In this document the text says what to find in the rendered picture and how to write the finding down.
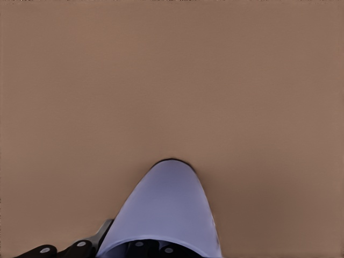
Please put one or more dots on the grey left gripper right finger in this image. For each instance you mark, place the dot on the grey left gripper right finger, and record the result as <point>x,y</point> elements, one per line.
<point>153,248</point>

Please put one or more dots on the lavender cup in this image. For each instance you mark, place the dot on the lavender cup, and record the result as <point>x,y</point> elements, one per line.
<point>166,204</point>

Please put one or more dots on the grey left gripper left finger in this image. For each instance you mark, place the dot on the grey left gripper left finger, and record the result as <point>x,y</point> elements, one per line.
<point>83,246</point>

